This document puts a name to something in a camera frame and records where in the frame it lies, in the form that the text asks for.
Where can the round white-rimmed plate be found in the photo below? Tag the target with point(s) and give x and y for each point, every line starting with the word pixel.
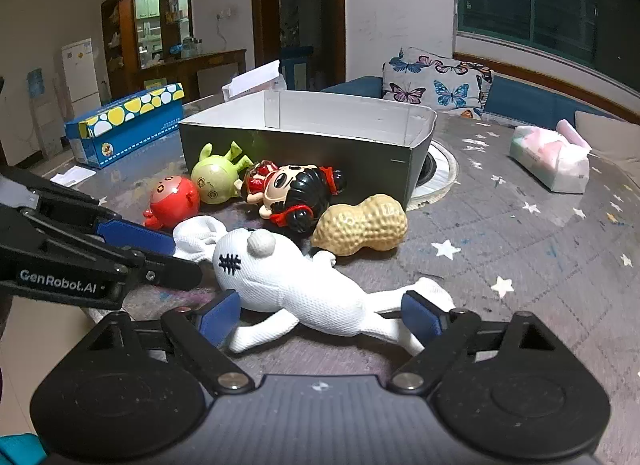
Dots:
pixel 442 170

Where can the pastel tissue pack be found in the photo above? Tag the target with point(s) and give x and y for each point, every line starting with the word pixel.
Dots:
pixel 545 160

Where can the white refrigerator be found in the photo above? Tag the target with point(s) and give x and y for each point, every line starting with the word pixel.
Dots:
pixel 80 70

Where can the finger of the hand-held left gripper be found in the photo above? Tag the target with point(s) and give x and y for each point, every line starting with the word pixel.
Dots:
pixel 135 237
pixel 172 272

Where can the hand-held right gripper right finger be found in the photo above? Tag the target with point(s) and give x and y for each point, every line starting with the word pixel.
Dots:
pixel 420 317

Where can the butterfly print pillow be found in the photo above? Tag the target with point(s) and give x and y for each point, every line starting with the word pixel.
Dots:
pixel 435 80

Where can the dark wooden door frame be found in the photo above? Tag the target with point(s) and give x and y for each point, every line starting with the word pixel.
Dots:
pixel 257 5

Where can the white plush rabbit toy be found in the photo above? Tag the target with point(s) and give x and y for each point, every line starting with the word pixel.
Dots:
pixel 280 290

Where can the clear glass jar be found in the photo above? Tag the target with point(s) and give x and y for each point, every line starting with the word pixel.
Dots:
pixel 191 47

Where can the blue dotted tissue box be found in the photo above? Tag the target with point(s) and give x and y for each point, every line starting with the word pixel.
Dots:
pixel 125 140

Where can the blue sofa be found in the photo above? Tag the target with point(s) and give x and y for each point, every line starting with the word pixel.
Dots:
pixel 360 87

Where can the dark window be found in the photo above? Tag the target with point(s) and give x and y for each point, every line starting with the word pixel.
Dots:
pixel 550 5

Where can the wooden sideboard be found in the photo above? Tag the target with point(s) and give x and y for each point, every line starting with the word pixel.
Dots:
pixel 210 62

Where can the green round toy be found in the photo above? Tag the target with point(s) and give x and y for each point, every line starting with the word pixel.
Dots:
pixel 212 177

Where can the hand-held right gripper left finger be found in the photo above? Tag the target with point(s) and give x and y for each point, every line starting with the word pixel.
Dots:
pixel 220 316

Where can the grey star-print tablecloth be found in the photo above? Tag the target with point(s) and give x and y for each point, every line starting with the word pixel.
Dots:
pixel 500 245

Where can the teal cloth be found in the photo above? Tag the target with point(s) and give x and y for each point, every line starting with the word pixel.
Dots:
pixel 20 450

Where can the wooden display cabinet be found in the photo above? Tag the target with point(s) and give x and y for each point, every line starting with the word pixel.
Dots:
pixel 125 20

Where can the red octopus toy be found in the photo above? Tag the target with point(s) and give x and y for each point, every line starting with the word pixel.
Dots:
pixel 175 197

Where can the black-haired doll figure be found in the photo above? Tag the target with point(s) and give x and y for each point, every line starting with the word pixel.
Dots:
pixel 295 190

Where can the beige cushion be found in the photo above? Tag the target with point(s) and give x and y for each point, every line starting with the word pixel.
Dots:
pixel 610 140

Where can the white paper sheet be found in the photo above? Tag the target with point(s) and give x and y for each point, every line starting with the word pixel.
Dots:
pixel 72 176

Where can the grey cardboard box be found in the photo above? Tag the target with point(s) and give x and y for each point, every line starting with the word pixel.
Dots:
pixel 325 150

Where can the tan peanut toy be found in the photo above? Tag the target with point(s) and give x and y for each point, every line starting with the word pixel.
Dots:
pixel 360 225

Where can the water dispenser bottle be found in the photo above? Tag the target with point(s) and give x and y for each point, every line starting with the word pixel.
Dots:
pixel 35 85

